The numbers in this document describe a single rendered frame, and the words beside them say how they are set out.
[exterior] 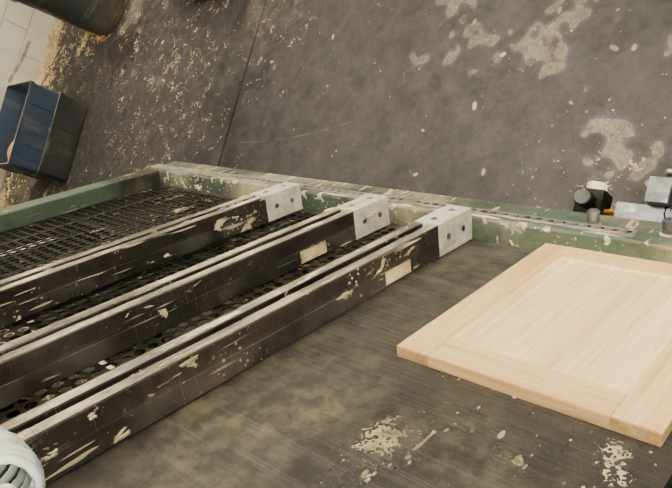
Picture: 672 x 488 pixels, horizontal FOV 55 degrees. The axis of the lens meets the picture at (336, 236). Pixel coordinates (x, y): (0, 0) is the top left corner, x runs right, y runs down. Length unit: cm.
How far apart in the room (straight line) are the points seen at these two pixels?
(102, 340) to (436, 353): 54
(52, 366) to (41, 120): 395
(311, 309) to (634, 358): 49
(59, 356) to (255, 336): 31
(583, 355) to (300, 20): 286
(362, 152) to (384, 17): 66
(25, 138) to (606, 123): 375
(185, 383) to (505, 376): 44
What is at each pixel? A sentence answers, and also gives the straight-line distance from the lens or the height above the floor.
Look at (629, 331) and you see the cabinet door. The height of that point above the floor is 112.
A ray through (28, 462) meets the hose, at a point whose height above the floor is 186.
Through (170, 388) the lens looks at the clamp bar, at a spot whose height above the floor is 155.
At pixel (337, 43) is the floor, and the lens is 329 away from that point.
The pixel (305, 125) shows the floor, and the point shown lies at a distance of 321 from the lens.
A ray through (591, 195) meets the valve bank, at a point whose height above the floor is 79.
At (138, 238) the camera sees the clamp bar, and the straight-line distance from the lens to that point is 150.
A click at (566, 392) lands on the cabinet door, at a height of 129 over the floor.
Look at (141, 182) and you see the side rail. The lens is 228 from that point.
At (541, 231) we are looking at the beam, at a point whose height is 90.
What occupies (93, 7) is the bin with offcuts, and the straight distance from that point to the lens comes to 513.
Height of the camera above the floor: 211
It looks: 48 degrees down
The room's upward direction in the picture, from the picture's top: 69 degrees counter-clockwise
